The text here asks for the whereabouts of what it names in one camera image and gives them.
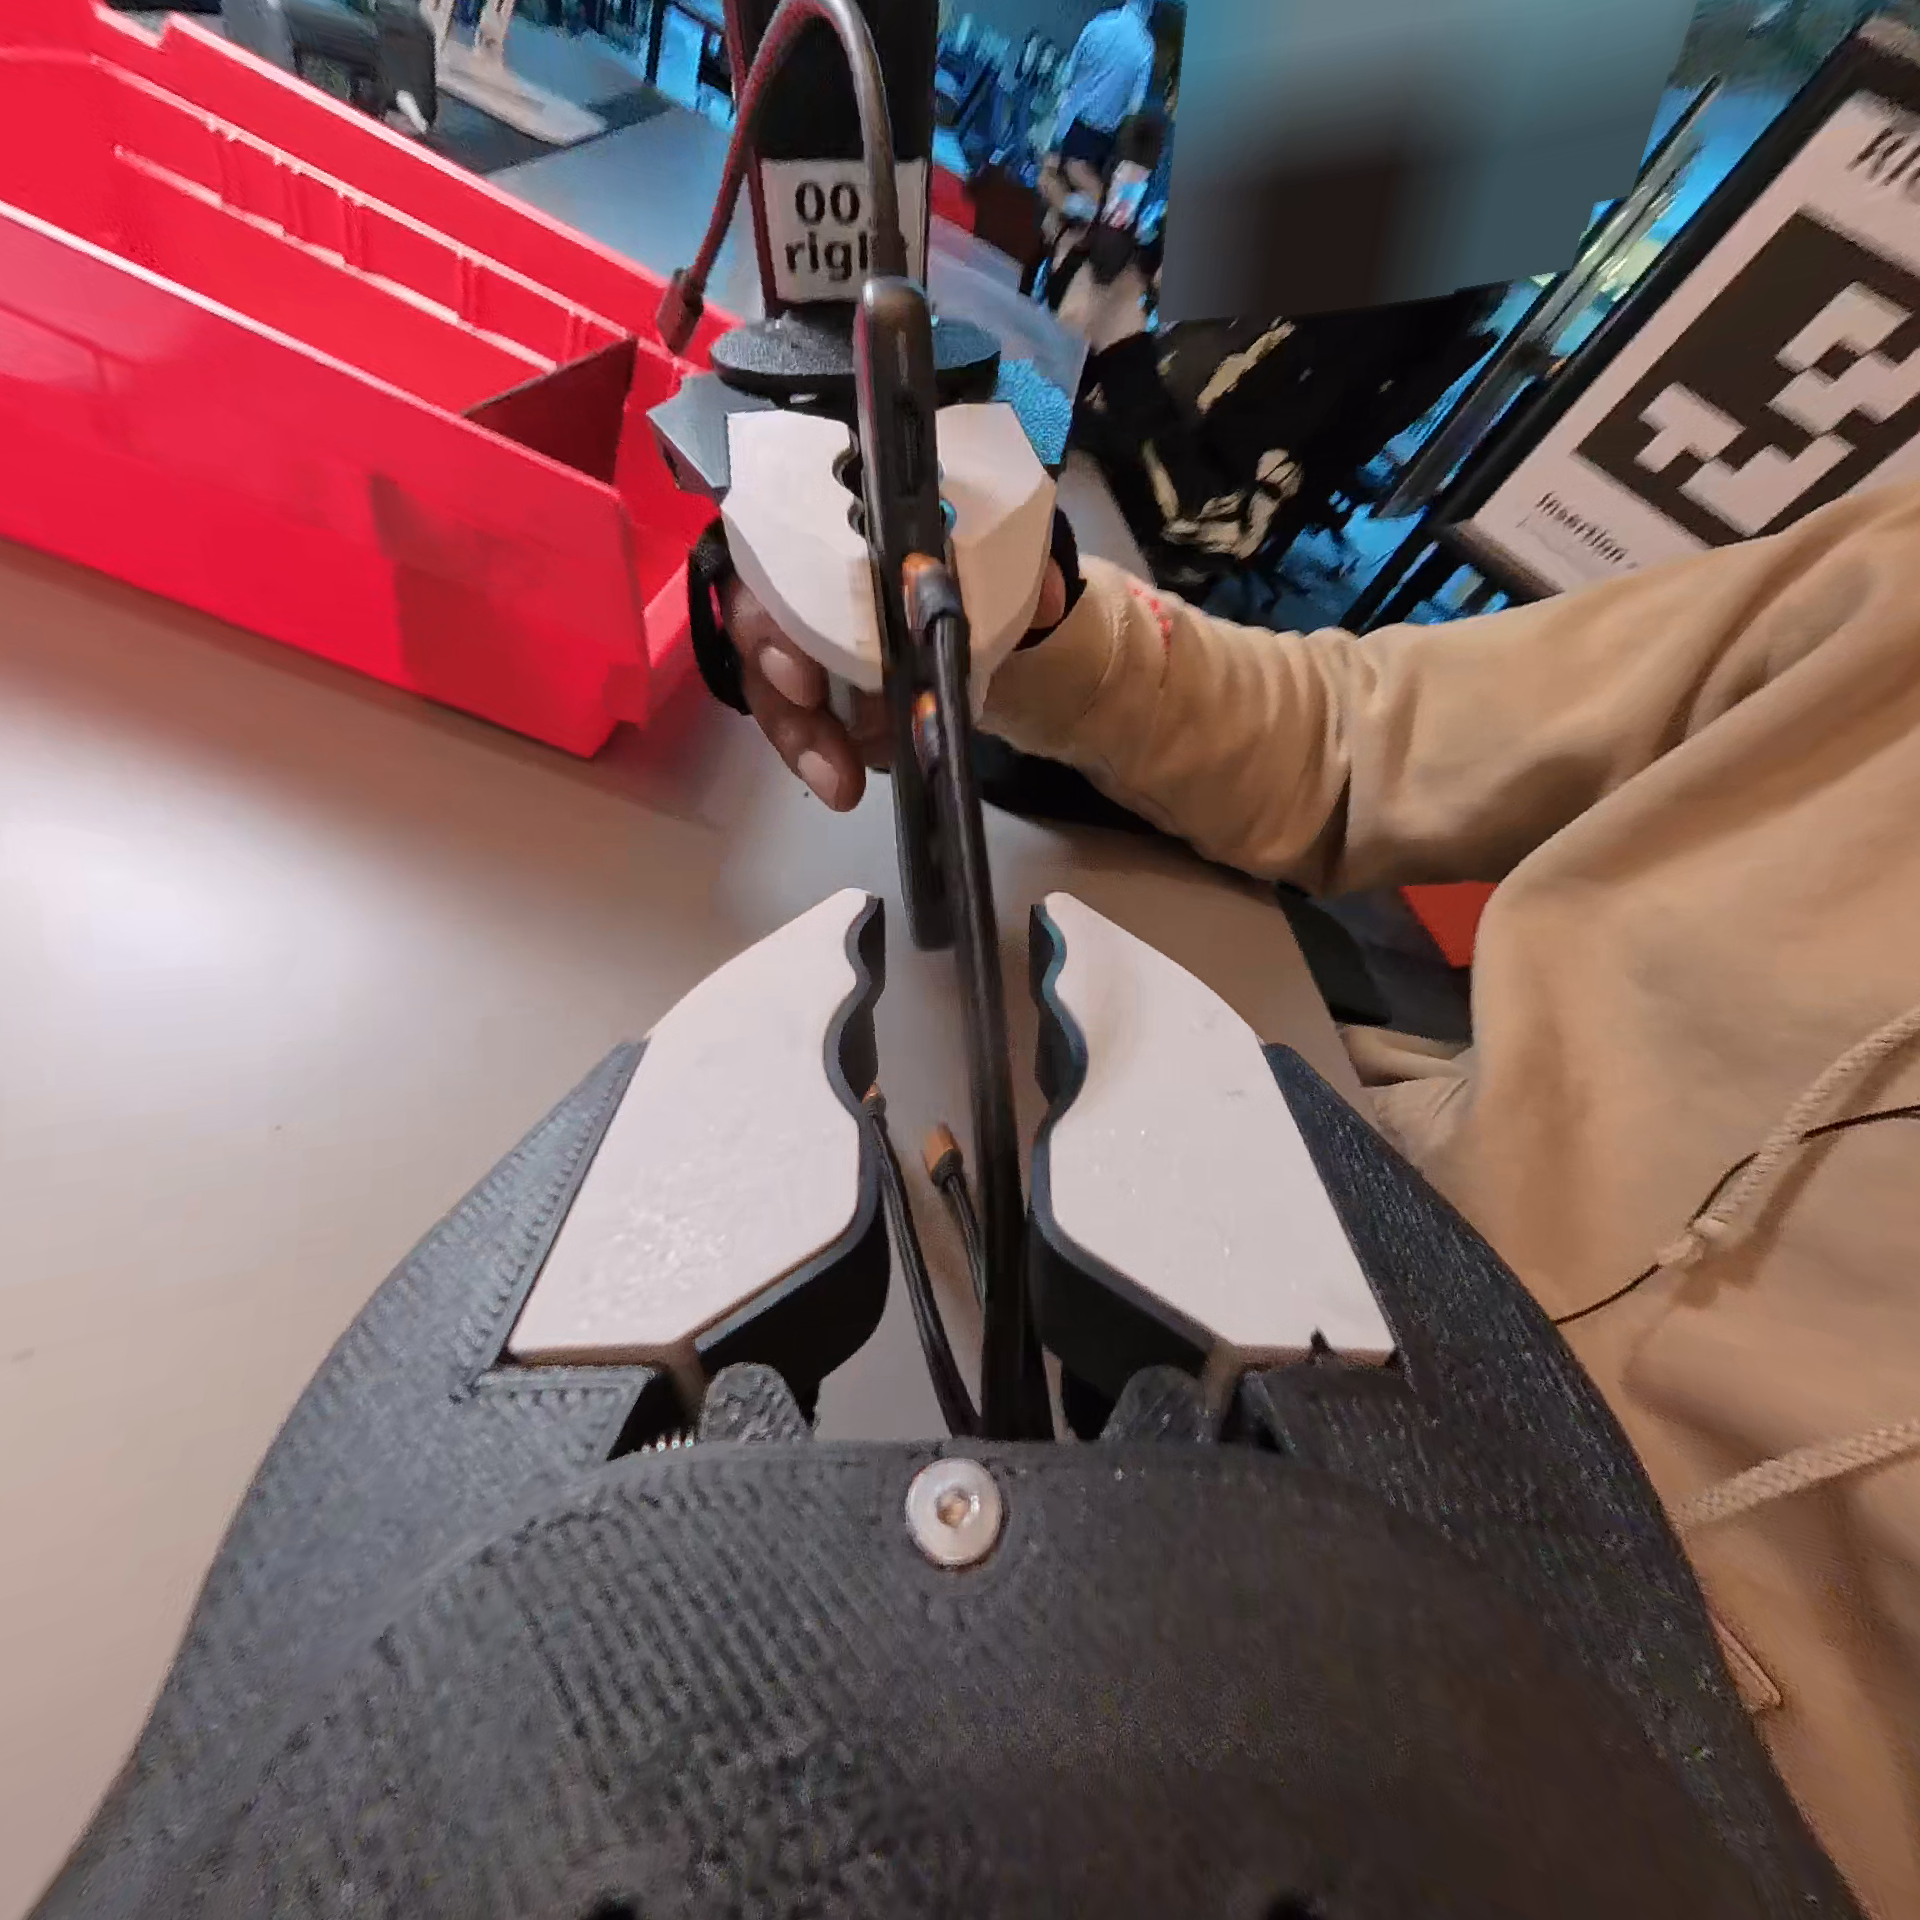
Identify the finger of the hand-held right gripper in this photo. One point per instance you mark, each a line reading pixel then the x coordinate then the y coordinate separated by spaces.
pixel 998 510
pixel 779 510

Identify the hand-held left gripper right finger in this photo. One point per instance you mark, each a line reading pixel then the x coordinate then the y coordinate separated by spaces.
pixel 1201 1185

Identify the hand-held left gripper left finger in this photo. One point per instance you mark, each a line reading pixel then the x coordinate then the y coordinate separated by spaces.
pixel 720 1185

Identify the red plastic bin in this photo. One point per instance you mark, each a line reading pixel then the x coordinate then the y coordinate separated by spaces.
pixel 225 451

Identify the person's right forearm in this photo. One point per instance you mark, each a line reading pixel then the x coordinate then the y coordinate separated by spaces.
pixel 1424 720

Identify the person's right hand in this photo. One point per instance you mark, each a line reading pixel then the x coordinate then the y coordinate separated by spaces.
pixel 795 720

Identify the white wooden document stand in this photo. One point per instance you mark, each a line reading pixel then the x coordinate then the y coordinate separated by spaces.
pixel 511 89

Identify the person's beige hoodie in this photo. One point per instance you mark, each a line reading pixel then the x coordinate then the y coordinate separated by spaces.
pixel 1800 1350

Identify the black white marker sign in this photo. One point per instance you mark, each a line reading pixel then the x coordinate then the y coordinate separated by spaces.
pixel 1800 375

